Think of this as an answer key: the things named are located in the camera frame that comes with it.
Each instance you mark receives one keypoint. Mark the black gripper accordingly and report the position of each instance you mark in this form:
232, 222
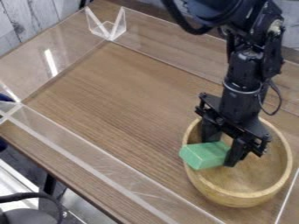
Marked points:
231, 114

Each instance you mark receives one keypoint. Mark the green rectangular block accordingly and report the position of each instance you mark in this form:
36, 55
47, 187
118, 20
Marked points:
204, 155

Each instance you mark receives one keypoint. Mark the brown wooden bowl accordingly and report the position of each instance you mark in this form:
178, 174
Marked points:
255, 180

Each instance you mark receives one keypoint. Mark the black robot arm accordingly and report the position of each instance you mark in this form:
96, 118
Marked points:
252, 25

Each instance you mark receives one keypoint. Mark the black table leg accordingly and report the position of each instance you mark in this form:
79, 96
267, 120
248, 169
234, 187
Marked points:
49, 184

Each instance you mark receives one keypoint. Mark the grey metal base plate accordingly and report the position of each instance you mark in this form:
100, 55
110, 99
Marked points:
55, 209

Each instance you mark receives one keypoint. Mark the clear acrylic corner bracket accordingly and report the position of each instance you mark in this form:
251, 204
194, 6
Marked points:
107, 30

